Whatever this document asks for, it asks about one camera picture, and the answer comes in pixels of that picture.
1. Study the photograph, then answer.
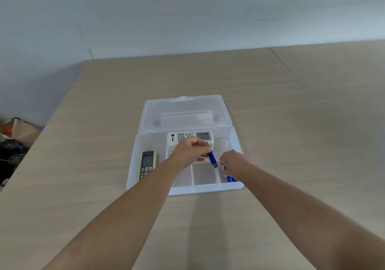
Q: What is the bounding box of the person's left hand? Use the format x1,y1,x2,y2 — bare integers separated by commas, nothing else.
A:
166,136,211,171

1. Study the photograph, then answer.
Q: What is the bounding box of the black and beige remote control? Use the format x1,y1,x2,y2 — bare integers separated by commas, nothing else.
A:
138,151,157,182

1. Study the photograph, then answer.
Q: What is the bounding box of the black bag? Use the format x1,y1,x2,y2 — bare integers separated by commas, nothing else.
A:
0,139,30,186

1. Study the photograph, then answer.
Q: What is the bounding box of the person's left forearm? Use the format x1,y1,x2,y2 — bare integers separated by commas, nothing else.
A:
42,158,190,270

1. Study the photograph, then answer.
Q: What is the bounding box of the clear plastic box lid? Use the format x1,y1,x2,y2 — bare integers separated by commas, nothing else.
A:
139,95,234,134

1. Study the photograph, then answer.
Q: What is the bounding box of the person's right hand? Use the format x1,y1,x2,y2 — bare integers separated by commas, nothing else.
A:
219,149,254,183

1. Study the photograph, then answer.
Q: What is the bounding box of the white remote control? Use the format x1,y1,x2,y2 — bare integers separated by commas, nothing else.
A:
167,130,215,149

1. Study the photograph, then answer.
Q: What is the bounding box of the blue usb stick with ring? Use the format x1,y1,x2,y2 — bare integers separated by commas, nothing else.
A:
205,142,219,169

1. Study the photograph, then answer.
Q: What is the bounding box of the person's right forearm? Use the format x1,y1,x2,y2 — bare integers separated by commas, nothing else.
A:
236,162,385,270

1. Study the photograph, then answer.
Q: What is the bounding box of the brown cardboard box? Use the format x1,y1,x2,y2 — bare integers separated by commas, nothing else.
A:
0,117,43,150

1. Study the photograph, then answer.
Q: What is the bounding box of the clear plastic storage box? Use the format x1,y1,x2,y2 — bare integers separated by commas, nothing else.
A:
126,125,245,196

